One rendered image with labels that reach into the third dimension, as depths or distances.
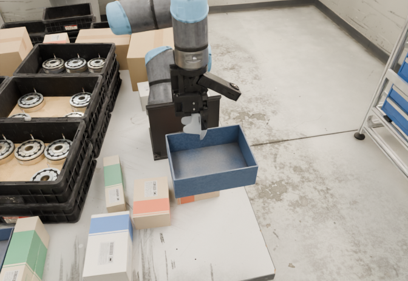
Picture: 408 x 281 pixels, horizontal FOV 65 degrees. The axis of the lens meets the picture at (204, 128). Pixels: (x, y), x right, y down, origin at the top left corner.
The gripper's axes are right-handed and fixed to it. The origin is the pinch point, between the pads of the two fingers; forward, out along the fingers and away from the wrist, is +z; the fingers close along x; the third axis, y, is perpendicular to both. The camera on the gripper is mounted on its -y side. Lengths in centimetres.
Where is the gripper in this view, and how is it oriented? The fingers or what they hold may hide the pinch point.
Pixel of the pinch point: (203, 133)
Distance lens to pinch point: 84.5
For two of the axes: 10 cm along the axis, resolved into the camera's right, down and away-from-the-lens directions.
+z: 0.2, 8.1, 5.8
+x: 1.8, 5.7, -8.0
